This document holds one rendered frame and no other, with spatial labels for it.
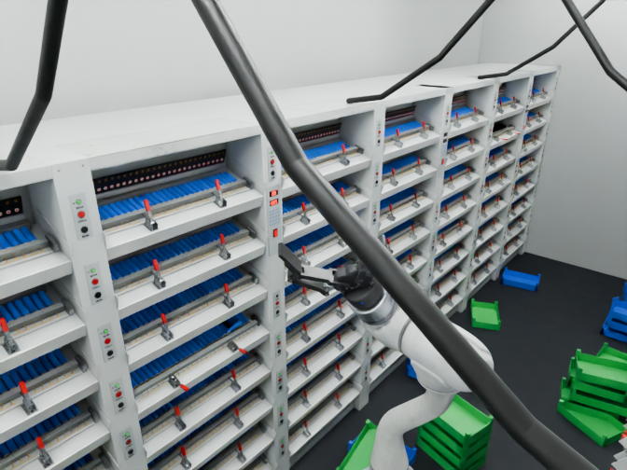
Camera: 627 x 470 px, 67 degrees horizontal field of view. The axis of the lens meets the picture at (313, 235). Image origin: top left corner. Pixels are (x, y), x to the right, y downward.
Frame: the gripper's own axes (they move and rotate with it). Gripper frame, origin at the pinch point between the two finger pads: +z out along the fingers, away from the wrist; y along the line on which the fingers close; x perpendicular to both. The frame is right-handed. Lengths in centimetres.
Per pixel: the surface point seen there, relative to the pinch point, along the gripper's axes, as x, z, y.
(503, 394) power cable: 38.3, 16.8, 24.9
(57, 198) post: -33, 13, -65
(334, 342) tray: -65, -152, -72
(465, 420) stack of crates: -28, -200, -24
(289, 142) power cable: 16.8, 32.3, 14.6
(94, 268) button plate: -26, -7, -73
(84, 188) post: -38, 9, -62
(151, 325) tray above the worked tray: -28, -41, -85
